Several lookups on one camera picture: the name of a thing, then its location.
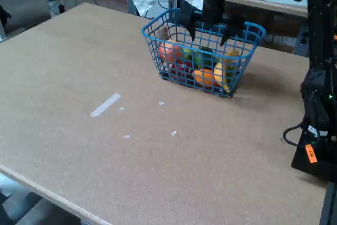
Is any round green toy fruit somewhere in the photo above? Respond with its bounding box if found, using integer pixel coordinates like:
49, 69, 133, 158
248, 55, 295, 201
193, 47, 214, 70

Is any light green toy fruit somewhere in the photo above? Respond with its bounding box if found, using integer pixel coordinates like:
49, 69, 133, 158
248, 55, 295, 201
183, 47, 195, 61

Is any red orange round toy fruit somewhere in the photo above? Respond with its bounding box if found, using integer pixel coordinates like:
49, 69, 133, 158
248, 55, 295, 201
158, 40, 184, 64

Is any dark red toy fruit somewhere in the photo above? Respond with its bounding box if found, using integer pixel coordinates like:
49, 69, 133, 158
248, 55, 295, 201
170, 60, 197, 82

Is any wooden workbench with grey leg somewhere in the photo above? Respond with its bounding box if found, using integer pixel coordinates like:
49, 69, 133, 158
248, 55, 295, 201
225, 0, 311, 58

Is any yellow toy banana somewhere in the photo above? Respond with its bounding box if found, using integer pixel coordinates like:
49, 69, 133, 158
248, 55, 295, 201
213, 50, 240, 93

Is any grey power outlet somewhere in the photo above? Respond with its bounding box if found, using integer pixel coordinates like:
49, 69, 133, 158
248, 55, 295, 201
300, 30, 310, 46

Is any long white tape strip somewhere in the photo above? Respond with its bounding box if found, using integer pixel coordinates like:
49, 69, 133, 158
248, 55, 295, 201
90, 93, 121, 118

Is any orange label tag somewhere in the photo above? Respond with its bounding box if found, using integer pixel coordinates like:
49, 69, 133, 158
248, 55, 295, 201
305, 144, 319, 164

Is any black object at room edge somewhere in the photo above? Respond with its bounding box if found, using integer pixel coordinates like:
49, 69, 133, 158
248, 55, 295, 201
0, 5, 12, 30

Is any blue wire basket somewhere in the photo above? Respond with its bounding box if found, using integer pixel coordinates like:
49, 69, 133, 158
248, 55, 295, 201
141, 7, 266, 99

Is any black base cable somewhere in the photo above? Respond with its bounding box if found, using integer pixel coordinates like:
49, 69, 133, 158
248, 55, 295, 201
283, 122, 306, 146

